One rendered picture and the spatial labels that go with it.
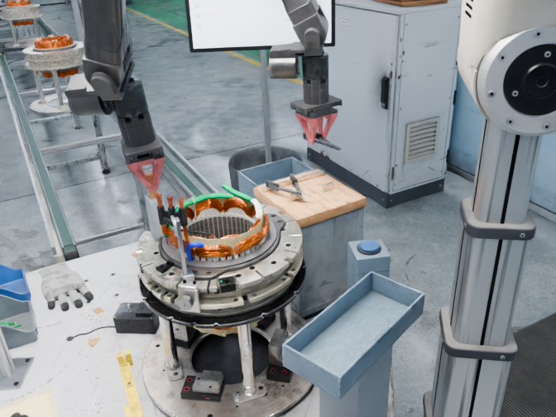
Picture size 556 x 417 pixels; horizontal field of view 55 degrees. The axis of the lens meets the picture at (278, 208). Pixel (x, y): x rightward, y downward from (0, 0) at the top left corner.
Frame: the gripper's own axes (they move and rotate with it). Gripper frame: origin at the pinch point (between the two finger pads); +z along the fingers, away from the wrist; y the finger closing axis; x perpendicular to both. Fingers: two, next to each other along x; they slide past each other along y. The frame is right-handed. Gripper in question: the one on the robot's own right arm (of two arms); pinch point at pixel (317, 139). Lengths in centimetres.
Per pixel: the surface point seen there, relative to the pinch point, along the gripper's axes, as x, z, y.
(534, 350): 3, 119, -105
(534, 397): 19, 119, -84
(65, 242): -64, 41, 54
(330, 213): 11.8, 12.7, 4.8
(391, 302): 40.5, 15.7, 12.1
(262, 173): -18.6, 14.0, 5.1
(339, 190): 5.5, 11.9, -2.4
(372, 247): 26.9, 13.9, 5.2
